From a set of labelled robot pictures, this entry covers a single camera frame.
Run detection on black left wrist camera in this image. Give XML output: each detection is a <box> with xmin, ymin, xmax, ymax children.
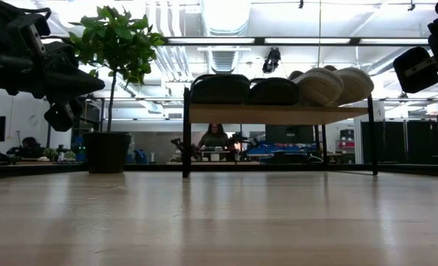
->
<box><xmin>43</xmin><ymin>99</ymin><xmax>82</xmax><ymax>133</ymax></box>

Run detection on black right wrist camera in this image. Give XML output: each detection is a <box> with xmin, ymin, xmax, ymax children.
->
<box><xmin>392</xmin><ymin>46</ymin><xmax>438</xmax><ymax>95</ymax></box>

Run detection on green potted plant black pot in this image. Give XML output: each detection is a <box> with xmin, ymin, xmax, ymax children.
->
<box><xmin>68</xmin><ymin>5</ymin><xmax>165</xmax><ymax>174</ymax></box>

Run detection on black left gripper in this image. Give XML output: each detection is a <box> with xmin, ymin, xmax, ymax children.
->
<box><xmin>0</xmin><ymin>14</ymin><xmax>106</xmax><ymax>105</ymax></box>

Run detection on black rubber slide sandal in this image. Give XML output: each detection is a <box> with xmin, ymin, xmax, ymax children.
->
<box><xmin>247</xmin><ymin>77</ymin><xmax>301</xmax><ymax>106</ymax></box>
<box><xmin>189</xmin><ymin>73</ymin><xmax>251</xmax><ymax>105</ymax></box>

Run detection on blue storage bins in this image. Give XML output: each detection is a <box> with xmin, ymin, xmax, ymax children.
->
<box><xmin>247</xmin><ymin>143</ymin><xmax>315</xmax><ymax>155</ymax></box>

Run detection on person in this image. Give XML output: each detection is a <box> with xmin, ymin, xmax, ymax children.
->
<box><xmin>7</xmin><ymin>136</ymin><xmax>46</xmax><ymax>159</ymax></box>
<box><xmin>197</xmin><ymin>123</ymin><xmax>231</xmax><ymax>149</ymax></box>

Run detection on black background monitor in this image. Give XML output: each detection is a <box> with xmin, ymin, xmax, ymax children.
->
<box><xmin>264</xmin><ymin>124</ymin><xmax>315</xmax><ymax>146</ymax></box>

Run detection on black metal background table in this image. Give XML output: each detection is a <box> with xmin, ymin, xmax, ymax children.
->
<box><xmin>76</xmin><ymin>96</ymin><xmax>107</xmax><ymax>125</ymax></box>

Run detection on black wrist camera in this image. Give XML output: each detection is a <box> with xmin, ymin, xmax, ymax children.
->
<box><xmin>43</xmin><ymin>99</ymin><xmax>82</xmax><ymax>133</ymax></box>
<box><xmin>392</xmin><ymin>46</ymin><xmax>438</xmax><ymax>95</ymax></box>

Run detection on wooden shelf black metal frame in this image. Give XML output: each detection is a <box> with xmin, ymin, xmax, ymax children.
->
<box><xmin>182</xmin><ymin>87</ymin><xmax>380</xmax><ymax>179</ymax></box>

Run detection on black aluminium table frame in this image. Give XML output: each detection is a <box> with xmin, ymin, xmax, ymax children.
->
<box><xmin>0</xmin><ymin>163</ymin><xmax>438</xmax><ymax>178</ymax></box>

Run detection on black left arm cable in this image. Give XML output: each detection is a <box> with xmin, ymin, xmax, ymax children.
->
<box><xmin>17</xmin><ymin>6</ymin><xmax>53</xmax><ymax>21</ymax></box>

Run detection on black partition panels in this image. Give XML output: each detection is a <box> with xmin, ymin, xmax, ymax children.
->
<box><xmin>360</xmin><ymin>120</ymin><xmax>438</xmax><ymax>164</ymax></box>

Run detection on grey rubber slide sandal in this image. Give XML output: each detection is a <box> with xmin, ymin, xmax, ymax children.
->
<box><xmin>323</xmin><ymin>64</ymin><xmax>375</xmax><ymax>106</ymax></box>
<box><xmin>287</xmin><ymin>67</ymin><xmax>346</xmax><ymax>108</ymax></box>

